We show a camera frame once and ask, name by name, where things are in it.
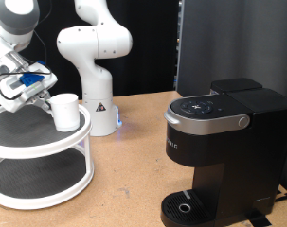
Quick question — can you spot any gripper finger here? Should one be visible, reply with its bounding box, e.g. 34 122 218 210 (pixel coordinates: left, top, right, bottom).
31 96 54 117
38 89 53 102

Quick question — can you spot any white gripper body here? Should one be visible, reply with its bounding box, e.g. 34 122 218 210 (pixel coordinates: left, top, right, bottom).
0 61 59 114

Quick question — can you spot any white mug with green tape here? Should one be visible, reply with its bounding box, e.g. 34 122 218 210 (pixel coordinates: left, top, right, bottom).
46 93 81 133

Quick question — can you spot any black Keurig coffee machine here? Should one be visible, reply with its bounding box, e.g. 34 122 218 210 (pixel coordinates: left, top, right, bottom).
160 78 287 227

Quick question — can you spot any white two-tier turntable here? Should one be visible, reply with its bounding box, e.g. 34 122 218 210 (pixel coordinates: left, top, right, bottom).
0 100 95 211

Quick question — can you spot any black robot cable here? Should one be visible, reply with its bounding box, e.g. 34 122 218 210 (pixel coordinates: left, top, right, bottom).
0 58 53 102

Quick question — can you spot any thin black hanging cable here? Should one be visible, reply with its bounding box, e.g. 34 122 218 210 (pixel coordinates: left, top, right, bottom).
32 0 54 65

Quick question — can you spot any aluminium frame post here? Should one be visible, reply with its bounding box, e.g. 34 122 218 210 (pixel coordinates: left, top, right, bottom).
175 0 186 93

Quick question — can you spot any black power cord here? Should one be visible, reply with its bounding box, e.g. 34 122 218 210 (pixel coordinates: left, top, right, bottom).
274 188 287 203

